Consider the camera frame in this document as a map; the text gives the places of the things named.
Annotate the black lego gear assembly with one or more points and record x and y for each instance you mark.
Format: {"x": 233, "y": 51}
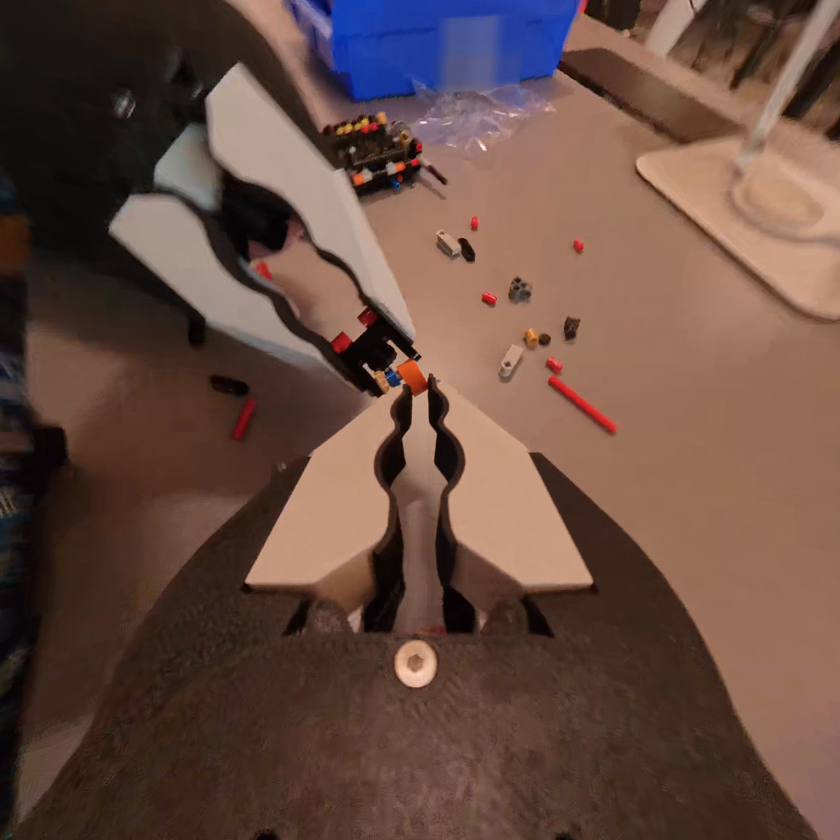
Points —
{"x": 374, "y": 344}

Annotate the dark flat box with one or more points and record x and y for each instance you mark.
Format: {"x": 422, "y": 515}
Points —
{"x": 649, "y": 92}

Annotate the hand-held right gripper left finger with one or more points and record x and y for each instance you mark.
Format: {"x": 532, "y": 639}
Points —
{"x": 321, "y": 525}

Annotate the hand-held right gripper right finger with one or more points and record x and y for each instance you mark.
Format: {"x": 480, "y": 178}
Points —
{"x": 518, "y": 525}

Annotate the orange lego piece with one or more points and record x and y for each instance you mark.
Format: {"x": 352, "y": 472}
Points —
{"x": 413, "y": 377}

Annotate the dark grey lego connector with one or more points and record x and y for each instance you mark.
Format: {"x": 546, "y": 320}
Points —
{"x": 520, "y": 289}

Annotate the light grey lego beam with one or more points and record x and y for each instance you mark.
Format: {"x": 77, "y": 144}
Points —
{"x": 510, "y": 362}

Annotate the long red lego axle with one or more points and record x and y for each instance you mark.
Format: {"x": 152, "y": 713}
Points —
{"x": 582, "y": 404}

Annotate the blue plastic bin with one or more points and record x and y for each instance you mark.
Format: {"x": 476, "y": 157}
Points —
{"x": 426, "y": 39}

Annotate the small grey lego connector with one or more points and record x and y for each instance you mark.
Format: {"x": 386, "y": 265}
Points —
{"x": 447, "y": 243}

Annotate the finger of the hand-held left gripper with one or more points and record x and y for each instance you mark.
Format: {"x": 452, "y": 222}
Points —
{"x": 170, "y": 243}
{"x": 275, "y": 138}

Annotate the short black lego beam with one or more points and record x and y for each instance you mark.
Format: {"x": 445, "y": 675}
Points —
{"x": 466, "y": 249}
{"x": 229, "y": 385}

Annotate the clear plastic bag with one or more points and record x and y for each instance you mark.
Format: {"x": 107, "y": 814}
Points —
{"x": 485, "y": 118}

